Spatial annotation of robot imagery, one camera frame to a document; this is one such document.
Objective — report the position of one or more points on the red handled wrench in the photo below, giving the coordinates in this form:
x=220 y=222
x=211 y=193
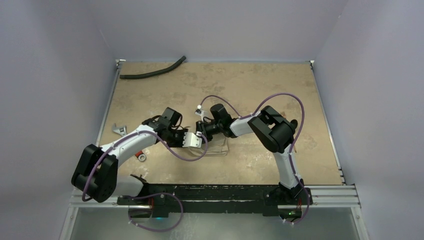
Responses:
x=122 y=131

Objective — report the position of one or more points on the black spoon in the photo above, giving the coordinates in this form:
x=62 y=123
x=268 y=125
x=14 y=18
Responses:
x=294 y=123

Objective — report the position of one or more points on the black foam tube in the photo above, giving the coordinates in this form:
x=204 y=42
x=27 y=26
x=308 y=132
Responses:
x=153 y=73

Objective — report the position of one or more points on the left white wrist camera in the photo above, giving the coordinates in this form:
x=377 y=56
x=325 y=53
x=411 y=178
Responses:
x=191 y=140

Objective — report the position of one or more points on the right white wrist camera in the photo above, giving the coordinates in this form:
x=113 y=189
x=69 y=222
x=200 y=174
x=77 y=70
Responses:
x=200 y=111

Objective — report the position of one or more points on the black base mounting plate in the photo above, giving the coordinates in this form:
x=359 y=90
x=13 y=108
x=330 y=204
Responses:
x=269 y=200

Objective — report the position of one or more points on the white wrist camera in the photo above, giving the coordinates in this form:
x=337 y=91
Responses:
x=191 y=140
x=200 y=111

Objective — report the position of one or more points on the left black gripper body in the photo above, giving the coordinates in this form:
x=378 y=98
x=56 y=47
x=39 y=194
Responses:
x=175 y=138

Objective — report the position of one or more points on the aluminium frame rail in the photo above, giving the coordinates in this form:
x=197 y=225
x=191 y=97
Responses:
x=323 y=196

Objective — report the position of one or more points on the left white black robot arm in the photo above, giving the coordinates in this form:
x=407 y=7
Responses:
x=96 y=173

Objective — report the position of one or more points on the beige cloth napkin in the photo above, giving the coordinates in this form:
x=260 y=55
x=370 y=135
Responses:
x=218 y=146

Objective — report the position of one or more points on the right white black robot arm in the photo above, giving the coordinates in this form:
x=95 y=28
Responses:
x=276 y=134

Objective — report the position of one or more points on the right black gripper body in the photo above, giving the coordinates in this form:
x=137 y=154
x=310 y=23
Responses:
x=202 y=126

